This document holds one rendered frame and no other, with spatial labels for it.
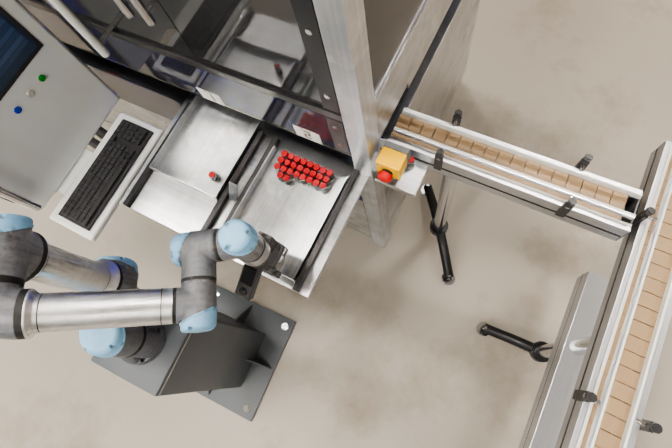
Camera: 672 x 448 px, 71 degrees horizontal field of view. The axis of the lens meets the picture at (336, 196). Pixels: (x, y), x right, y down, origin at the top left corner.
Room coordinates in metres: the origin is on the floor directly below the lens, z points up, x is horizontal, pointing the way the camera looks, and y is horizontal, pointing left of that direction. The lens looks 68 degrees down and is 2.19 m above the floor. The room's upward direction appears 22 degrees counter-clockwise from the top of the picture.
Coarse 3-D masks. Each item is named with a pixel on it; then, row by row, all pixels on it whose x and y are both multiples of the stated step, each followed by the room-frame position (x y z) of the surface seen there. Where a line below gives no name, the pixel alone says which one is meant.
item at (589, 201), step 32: (416, 128) 0.61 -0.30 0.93; (448, 128) 0.55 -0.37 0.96; (448, 160) 0.47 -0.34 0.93; (480, 160) 0.42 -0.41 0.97; (512, 160) 0.40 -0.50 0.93; (544, 160) 0.35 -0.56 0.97; (512, 192) 0.32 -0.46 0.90; (544, 192) 0.28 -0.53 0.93; (576, 192) 0.25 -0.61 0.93; (608, 192) 0.22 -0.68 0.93; (640, 192) 0.18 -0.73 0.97; (576, 224) 0.18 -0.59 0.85; (608, 224) 0.14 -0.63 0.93
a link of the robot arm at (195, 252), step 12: (216, 228) 0.41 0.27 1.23; (180, 240) 0.41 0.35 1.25; (192, 240) 0.40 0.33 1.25; (204, 240) 0.39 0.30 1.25; (180, 252) 0.39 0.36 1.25; (192, 252) 0.37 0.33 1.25; (204, 252) 0.37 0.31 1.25; (216, 252) 0.36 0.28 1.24; (180, 264) 0.37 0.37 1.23; (192, 264) 0.35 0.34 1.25; (204, 264) 0.34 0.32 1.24; (216, 264) 0.34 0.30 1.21; (216, 276) 0.32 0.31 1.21
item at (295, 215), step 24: (264, 168) 0.69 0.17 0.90; (264, 192) 0.62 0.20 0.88; (288, 192) 0.59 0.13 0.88; (312, 192) 0.56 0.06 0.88; (336, 192) 0.53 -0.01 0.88; (240, 216) 0.57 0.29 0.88; (264, 216) 0.54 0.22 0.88; (288, 216) 0.52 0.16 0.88; (312, 216) 0.49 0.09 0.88; (288, 240) 0.44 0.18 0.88; (312, 240) 0.42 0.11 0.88; (288, 264) 0.38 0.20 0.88
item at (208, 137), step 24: (192, 120) 0.97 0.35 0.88; (216, 120) 0.93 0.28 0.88; (240, 120) 0.90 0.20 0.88; (168, 144) 0.90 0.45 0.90; (192, 144) 0.88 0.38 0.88; (216, 144) 0.84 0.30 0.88; (240, 144) 0.81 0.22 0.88; (168, 168) 0.83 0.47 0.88; (192, 168) 0.79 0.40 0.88; (216, 168) 0.76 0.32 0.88; (216, 192) 0.68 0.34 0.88
